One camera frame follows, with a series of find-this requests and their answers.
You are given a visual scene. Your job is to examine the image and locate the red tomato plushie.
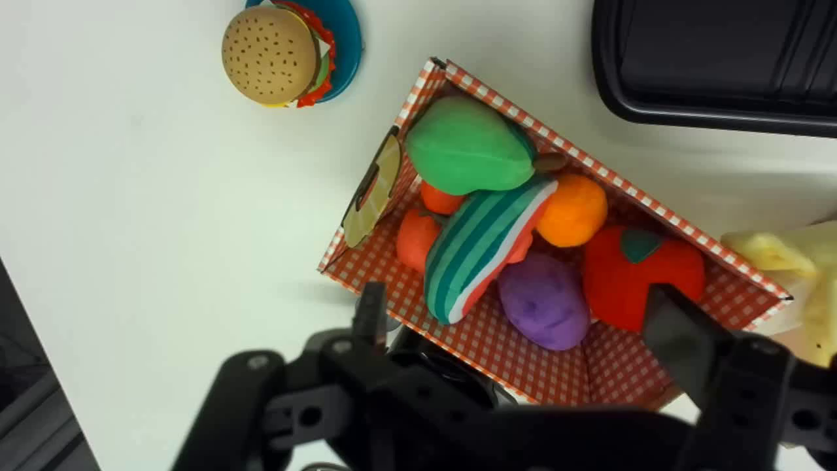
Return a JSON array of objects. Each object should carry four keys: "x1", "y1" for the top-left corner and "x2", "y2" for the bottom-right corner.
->
[{"x1": 580, "y1": 222, "x2": 707, "y2": 335}]

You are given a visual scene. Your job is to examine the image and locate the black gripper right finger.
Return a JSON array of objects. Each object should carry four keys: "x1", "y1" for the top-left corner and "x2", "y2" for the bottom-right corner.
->
[{"x1": 640, "y1": 286, "x2": 732, "y2": 407}]

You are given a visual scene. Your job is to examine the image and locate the purple plushie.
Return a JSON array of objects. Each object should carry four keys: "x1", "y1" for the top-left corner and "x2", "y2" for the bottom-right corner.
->
[{"x1": 496, "y1": 250, "x2": 593, "y2": 352}]

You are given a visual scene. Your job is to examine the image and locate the hamburger plushie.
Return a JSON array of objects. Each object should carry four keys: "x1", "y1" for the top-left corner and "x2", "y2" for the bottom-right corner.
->
[{"x1": 219, "y1": 3, "x2": 337, "y2": 112}]

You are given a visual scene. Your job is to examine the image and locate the black side platform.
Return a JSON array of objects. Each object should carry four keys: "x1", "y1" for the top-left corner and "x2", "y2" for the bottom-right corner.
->
[{"x1": 0, "y1": 258, "x2": 100, "y2": 471}]

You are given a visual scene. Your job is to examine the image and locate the blue plate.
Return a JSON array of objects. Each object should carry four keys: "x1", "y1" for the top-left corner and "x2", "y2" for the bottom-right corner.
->
[{"x1": 245, "y1": 0, "x2": 364, "y2": 100}]

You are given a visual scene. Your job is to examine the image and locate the orange round plushie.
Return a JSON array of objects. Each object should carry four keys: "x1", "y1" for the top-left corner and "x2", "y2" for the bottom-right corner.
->
[{"x1": 533, "y1": 171, "x2": 609, "y2": 250}]

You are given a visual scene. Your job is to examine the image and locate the small red-orange plushie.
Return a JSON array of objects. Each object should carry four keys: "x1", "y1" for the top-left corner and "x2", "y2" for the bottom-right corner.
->
[{"x1": 396, "y1": 181, "x2": 468, "y2": 275}]

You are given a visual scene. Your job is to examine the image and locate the yellow fruit half plushie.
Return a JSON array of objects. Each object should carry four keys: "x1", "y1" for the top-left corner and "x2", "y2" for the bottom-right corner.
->
[{"x1": 339, "y1": 126, "x2": 406, "y2": 250}]

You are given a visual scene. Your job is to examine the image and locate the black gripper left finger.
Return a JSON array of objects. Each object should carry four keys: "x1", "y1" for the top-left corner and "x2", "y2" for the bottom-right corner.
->
[{"x1": 351, "y1": 280, "x2": 392, "y2": 351}]

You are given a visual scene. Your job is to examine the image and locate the black plastic tray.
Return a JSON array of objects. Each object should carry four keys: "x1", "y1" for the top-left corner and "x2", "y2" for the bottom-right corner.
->
[{"x1": 592, "y1": 0, "x2": 837, "y2": 139}]

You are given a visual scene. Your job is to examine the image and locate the red checkered cardboard box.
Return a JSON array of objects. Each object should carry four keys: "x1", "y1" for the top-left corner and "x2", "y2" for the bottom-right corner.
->
[{"x1": 315, "y1": 54, "x2": 796, "y2": 413}]

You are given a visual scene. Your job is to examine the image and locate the watermelon slice plushie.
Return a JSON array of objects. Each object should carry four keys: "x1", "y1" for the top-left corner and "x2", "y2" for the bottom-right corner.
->
[{"x1": 423, "y1": 178, "x2": 560, "y2": 328}]

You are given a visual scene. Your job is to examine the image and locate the yellow banana plushie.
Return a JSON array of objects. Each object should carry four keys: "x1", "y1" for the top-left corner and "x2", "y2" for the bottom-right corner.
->
[{"x1": 719, "y1": 218, "x2": 837, "y2": 369}]

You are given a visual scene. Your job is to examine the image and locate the green pear plushie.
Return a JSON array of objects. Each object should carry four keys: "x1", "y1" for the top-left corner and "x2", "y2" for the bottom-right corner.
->
[{"x1": 406, "y1": 92, "x2": 540, "y2": 198}]

